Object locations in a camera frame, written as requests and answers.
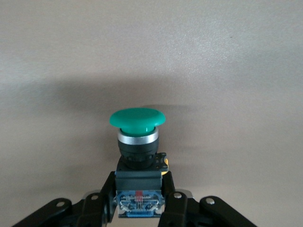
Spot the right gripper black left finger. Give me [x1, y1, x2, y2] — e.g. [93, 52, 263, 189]
[11, 172, 118, 227]

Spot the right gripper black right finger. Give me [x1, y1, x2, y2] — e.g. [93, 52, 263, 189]
[157, 171, 258, 227]

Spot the green mushroom push button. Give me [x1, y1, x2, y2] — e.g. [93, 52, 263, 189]
[109, 108, 169, 218]

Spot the brown table cover sheet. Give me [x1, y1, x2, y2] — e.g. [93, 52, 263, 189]
[0, 0, 303, 227]

